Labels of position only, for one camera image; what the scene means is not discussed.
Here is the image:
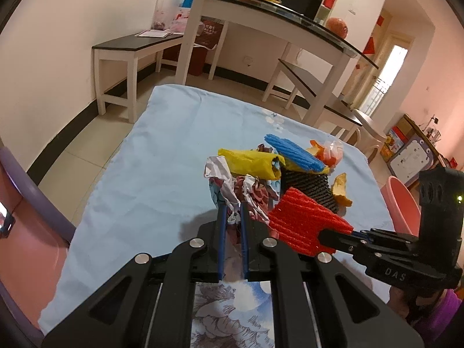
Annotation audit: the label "purple framed drawing board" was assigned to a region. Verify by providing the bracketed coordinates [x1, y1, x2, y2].
[387, 133, 441, 188]

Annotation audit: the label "balcony door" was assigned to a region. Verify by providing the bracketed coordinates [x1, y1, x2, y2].
[357, 33, 414, 117]

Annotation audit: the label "white bench with papers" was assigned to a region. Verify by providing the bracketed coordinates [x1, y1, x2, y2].
[91, 32, 186, 123]

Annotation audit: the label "pink and purple plastic chair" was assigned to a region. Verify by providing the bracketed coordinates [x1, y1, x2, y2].
[0, 145, 77, 336]

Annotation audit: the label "large orange peel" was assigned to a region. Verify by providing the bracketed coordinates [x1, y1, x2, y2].
[331, 173, 353, 207]

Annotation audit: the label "printed paper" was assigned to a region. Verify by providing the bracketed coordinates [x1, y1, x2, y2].
[204, 154, 282, 226]

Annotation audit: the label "pink plastic basin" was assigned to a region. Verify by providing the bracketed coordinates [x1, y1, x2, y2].
[387, 176, 423, 233]

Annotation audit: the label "clear plastic bag with orange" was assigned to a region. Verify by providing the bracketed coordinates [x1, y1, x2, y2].
[315, 139, 345, 168]

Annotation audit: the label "light blue printed cloth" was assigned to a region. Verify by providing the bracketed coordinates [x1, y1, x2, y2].
[38, 84, 396, 348]

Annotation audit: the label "wooden desk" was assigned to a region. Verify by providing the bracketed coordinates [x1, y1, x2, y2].
[398, 114, 458, 170]

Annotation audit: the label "round orange pomelo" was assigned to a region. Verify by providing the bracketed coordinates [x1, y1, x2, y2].
[325, 17, 349, 39]

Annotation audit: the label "glass top white dining table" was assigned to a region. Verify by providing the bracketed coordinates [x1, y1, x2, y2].
[165, 0, 380, 127]

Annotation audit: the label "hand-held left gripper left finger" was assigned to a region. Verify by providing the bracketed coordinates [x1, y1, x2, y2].
[41, 205, 228, 348]

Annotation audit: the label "dark red carton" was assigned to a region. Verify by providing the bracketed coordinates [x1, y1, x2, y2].
[161, 18, 224, 77]

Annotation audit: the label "yellow plastic bag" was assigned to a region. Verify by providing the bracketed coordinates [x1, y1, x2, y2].
[217, 147, 330, 181]

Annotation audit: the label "red foam net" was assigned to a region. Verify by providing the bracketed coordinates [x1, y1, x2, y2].
[268, 186, 354, 256]

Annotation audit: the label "beige plastic stool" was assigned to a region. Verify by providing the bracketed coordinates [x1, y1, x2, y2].
[341, 109, 388, 164]

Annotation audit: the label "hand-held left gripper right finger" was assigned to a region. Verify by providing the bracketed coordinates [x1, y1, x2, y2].
[240, 201, 425, 348]

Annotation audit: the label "white plastic bag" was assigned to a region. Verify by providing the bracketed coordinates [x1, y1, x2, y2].
[151, 0, 171, 32]

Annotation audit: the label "person's right hand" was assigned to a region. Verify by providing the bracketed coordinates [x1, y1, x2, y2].
[386, 286, 418, 325]

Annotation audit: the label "black foam net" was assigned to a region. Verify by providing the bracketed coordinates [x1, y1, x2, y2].
[280, 168, 340, 214]

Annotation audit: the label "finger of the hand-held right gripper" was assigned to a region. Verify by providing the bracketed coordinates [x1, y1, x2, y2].
[318, 228, 372, 260]
[353, 227, 418, 247]

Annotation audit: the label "white bench dark seat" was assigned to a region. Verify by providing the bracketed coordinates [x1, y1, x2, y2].
[262, 58, 363, 143]

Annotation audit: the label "colourful fruit carton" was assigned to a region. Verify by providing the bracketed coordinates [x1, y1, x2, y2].
[379, 126, 407, 161]

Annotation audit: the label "pink plastic bag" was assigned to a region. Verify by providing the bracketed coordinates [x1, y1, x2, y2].
[170, 10, 193, 35]

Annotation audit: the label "blue foam net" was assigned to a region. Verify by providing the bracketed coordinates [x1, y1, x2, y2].
[264, 133, 327, 173]

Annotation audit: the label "person's right forearm purple sleeve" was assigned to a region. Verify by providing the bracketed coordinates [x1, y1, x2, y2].
[413, 289, 463, 345]

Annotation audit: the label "white paper sheets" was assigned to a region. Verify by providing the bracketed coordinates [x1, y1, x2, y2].
[134, 28, 172, 39]

